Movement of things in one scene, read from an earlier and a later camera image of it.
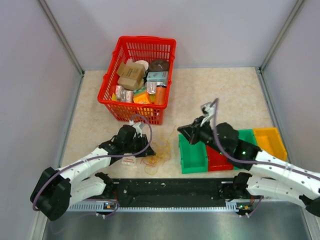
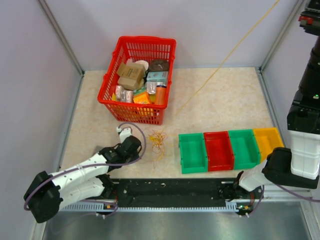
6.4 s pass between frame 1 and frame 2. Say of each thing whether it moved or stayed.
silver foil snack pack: stayed
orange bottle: stayed
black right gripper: moved
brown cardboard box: stayed
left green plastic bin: stayed
